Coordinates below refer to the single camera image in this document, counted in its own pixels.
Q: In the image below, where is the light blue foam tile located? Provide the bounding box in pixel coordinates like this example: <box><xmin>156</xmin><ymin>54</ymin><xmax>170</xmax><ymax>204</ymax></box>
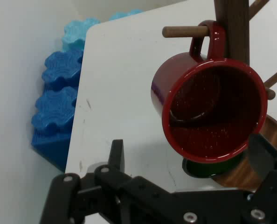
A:
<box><xmin>109</xmin><ymin>9</ymin><xmax>144</xmax><ymax>21</ymax></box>
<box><xmin>61</xmin><ymin>18</ymin><xmax>101</xmax><ymax>52</ymax></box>

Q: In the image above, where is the green enamel mug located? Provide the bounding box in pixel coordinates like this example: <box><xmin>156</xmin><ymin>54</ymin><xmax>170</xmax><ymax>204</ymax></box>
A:
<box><xmin>181</xmin><ymin>151</ymin><xmax>245</xmax><ymax>178</ymax></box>

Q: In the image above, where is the red enamel mug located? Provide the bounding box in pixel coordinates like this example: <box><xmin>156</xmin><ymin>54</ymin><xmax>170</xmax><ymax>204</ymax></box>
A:
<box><xmin>150</xmin><ymin>20</ymin><xmax>269</xmax><ymax>164</ymax></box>

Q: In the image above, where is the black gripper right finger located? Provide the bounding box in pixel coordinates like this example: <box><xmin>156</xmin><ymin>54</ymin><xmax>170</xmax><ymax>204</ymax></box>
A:
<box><xmin>241</xmin><ymin>133</ymin><xmax>277</xmax><ymax>224</ymax></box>

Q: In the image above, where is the wooden mug tree stand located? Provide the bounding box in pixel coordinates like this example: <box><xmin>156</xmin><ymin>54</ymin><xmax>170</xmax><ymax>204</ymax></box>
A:
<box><xmin>162</xmin><ymin>0</ymin><xmax>277</xmax><ymax>191</ymax></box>

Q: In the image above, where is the dark blue foam tile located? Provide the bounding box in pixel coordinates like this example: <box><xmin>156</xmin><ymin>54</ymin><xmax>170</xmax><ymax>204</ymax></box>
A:
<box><xmin>31</xmin><ymin>129</ymin><xmax>72</xmax><ymax>173</ymax></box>
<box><xmin>42</xmin><ymin>48</ymin><xmax>84</xmax><ymax>91</ymax></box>
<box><xmin>31</xmin><ymin>86</ymin><xmax>78</xmax><ymax>136</ymax></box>

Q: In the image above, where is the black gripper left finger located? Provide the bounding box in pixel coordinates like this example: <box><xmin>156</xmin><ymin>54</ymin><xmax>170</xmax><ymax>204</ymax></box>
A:
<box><xmin>39</xmin><ymin>139</ymin><xmax>172</xmax><ymax>224</ymax></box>

